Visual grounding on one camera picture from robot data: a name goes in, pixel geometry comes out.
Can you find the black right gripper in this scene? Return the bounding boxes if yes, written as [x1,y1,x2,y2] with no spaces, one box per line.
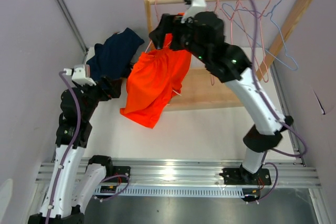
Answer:
[150,14,211,65]

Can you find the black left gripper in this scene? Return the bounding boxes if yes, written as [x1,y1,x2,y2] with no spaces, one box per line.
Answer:
[76,75,121,121]

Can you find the pink hanger of orange shorts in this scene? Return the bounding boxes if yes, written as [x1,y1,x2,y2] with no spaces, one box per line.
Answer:
[144,0,165,53]

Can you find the navy blue shorts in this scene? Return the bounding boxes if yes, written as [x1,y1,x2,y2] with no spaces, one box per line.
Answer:
[87,28,144,81]

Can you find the pink hanger of grey shorts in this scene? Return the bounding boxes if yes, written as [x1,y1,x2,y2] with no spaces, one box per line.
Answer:
[233,0,271,70]

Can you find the blue wire hanger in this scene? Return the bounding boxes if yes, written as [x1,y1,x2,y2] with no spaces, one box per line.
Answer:
[221,0,298,76]

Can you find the pink hanger of camouflage shorts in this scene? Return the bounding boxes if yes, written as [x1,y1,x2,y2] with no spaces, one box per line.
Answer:
[258,0,275,83]

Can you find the pink hanger of navy shorts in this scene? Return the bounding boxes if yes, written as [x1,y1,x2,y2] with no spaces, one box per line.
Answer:
[214,0,233,42]

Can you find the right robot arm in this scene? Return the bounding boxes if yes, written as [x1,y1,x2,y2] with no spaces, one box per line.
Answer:
[149,12,293,185]

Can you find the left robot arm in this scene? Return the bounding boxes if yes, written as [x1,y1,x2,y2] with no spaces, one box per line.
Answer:
[28,77,130,223]

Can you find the wooden clothes rack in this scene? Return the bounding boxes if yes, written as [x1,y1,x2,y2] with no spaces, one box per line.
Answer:
[143,0,320,112]

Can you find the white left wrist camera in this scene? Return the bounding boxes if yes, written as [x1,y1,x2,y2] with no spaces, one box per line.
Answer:
[64,64,97,86]

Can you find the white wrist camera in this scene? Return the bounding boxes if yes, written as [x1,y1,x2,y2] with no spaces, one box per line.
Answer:
[181,0,207,24]
[64,64,97,86]

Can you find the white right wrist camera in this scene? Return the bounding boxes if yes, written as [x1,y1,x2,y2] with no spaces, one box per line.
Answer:
[181,0,207,24]

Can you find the aluminium mounting rail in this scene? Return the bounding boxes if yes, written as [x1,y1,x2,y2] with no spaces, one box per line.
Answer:
[35,140,322,198]

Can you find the aluminium corner post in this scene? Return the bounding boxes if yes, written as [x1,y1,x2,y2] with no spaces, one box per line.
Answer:
[55,0,88,54]

